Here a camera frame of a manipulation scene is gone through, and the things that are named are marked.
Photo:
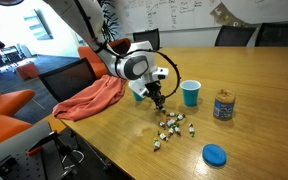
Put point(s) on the orange sofa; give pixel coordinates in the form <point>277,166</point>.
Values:
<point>90,58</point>

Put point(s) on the brown cardboard piece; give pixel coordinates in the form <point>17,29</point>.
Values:
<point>224,16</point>

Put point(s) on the orange cloth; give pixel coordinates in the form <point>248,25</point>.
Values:
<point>90,98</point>

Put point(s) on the white green wrapped candy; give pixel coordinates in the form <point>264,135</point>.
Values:
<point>161,124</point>
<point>163,136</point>
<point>163,110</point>
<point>177,130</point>
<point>170,122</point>
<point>191,129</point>
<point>156,144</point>
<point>171,131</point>
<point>171,114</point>
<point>180,117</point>

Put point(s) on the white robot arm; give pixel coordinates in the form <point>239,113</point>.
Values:
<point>84,23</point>

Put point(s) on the robot mounting stand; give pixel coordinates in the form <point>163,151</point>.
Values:
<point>17,156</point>

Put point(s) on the black mesh office chair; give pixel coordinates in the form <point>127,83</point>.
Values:
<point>147,36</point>
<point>234,35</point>
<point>69,80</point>
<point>120,48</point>
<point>280,34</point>

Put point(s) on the orange armchair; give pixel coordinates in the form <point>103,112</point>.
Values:
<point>4,113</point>

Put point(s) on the green potted plant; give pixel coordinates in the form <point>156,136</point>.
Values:
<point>110,20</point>

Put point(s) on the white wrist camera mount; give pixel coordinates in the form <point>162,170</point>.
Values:
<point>138,88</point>

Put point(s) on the open peanut butter jar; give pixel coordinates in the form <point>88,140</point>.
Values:
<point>224,106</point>

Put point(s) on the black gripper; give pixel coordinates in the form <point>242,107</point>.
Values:
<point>154,88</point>

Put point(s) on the white wall whiteboard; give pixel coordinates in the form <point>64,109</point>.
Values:
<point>190,15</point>

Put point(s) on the orange ottoman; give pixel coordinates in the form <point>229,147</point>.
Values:
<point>28,71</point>

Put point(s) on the blue round jar lid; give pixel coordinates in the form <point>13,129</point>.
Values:
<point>214,155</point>

